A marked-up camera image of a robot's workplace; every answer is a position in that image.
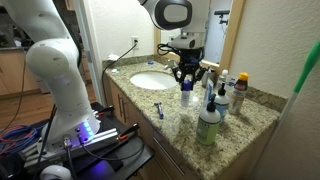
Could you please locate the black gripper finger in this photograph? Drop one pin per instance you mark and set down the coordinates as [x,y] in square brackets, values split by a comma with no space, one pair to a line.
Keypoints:
[199,74]
[178,75]

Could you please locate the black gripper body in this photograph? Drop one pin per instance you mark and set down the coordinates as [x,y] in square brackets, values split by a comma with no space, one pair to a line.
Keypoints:
[190,60]

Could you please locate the small white bottle blue cap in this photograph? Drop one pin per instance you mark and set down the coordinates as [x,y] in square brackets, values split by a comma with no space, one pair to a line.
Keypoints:
[186,95]

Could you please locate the white lotion tube yellow cap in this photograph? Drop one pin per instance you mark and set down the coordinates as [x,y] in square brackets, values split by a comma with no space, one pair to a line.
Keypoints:
[231,85]

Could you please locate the blue soap pump bottle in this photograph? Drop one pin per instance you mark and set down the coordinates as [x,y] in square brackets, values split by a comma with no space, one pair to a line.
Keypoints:
[221,105]

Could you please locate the green soap pump bottle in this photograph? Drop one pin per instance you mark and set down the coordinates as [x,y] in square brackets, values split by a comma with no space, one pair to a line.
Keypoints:
[208,126]

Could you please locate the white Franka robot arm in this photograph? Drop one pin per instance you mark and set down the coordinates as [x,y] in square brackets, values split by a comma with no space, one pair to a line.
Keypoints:
[56,73]

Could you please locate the white oval sink basin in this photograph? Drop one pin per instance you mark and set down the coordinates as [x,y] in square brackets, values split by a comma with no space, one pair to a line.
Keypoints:
[151,80]

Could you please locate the chrome faucet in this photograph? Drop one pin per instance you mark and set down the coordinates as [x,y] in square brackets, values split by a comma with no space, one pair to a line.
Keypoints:
[170,65]

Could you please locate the clear plastic water bottle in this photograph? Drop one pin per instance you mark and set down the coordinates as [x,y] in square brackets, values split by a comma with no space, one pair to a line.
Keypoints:
[222,78]

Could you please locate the small blue plastic item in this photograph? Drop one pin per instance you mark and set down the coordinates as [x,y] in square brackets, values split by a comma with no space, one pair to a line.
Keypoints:
[150,62]

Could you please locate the blue razor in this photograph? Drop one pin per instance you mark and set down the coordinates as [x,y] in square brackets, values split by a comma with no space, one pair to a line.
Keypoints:
[160,110]

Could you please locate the sunscreen spray can orange cap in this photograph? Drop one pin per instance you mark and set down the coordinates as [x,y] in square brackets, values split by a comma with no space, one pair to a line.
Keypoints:
[238,96]

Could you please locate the white paper cards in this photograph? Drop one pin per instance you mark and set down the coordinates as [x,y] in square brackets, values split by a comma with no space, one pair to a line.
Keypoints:
[113,57]

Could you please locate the light wood vanity cabinet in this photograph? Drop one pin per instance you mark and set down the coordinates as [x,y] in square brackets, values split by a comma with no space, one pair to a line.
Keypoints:
[140,133]

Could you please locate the black orange clamp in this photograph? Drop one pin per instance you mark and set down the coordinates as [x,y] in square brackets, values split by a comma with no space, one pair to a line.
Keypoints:
[105,110]
[130,130]

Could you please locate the black robot cart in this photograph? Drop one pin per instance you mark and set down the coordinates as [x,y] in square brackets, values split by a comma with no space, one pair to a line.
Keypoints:
[110,166]

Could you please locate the white round device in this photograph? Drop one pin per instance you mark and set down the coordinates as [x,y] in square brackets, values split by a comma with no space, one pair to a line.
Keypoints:
[55,173]

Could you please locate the wooden background cabinet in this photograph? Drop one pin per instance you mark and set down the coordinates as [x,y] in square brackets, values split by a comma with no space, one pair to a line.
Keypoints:
[13,73]

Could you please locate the white wall outlet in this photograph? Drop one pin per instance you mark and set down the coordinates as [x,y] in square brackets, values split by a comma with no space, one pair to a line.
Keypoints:
[135,40]

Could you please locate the white door frame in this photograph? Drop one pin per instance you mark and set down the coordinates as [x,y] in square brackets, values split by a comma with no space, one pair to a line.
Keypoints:
[90,50]

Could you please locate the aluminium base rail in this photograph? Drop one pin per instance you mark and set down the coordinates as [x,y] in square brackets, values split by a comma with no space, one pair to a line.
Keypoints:
[100,140]

